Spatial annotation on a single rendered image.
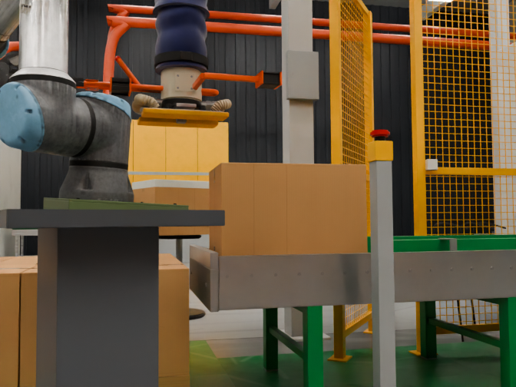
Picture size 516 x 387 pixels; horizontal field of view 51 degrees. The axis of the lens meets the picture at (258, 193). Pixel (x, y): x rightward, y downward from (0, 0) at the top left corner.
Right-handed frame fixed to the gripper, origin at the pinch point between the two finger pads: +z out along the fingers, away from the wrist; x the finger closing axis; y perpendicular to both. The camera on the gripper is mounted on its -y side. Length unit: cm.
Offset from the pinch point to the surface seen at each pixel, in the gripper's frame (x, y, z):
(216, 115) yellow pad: -6, 61, 46
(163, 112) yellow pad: -4, 54, 26
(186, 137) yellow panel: -95, 793, -77
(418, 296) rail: 57, 58, 132
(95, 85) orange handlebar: -12, 58, -3
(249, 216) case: 33, 57, 64
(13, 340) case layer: 85, 38, -14
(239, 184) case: 21, 56, 59
